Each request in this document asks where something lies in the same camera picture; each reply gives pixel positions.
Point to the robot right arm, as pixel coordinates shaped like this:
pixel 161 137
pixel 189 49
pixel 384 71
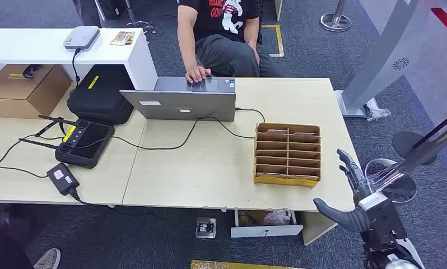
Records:
pixel 394 256

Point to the grey laptop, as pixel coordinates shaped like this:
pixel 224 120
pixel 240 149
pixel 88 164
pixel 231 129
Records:
pixel 179 105

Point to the person's right forearm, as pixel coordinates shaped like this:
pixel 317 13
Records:
pixel 188 52

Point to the wooden card organizer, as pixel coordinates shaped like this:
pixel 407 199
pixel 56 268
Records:
pixel 287 156

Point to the person's left hand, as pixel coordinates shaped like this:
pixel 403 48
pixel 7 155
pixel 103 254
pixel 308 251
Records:
pixel 255 52

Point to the black power adapter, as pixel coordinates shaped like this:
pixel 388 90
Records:
pixel 62 178

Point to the grey box device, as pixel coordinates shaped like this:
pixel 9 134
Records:
pixel 81 37

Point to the silver gate kiosk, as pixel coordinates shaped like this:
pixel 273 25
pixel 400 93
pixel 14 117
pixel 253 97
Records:
pixel 390 55

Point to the white drawer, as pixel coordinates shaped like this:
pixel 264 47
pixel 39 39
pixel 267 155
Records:
pixel 264 231

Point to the chrome chair base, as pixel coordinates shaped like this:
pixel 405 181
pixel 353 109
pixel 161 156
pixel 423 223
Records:
pixel 140 26

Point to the floor power socket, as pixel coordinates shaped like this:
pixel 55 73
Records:
pixel 205 227

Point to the hotel key card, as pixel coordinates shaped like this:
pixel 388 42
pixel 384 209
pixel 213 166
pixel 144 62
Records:
pixel 122 38
pixel 277 131
pixel 271 173
pixel 305 133

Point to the black stand with round base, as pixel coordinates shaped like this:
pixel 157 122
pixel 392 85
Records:
pixel 409 146

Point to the black remote controller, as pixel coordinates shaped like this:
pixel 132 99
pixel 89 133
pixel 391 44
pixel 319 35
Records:
pixel 86 144

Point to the black carrying case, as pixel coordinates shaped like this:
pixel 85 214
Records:
pixel 101 96

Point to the plastic bag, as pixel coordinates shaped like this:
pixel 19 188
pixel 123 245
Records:
pixel 277 218

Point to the cardboard box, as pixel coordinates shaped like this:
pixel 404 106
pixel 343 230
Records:
pixel 19 96

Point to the person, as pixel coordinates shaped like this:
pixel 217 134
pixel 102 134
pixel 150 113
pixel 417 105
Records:
pixel 227 48

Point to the person's left forearm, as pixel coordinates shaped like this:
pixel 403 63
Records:
pixel 251 31

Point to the black office chair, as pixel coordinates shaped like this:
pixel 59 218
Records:
pixel 261 22

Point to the chrome stanchion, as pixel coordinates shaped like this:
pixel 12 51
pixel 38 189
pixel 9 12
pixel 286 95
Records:
pixel 431 146
pixel 335 23

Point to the white side desk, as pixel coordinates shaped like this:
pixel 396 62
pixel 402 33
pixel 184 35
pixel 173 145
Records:
pixel 41 48

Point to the person's right hand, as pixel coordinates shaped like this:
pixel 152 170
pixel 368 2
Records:
pixel 197 74

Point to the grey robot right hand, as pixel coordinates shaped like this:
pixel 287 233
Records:
pixel 381 222

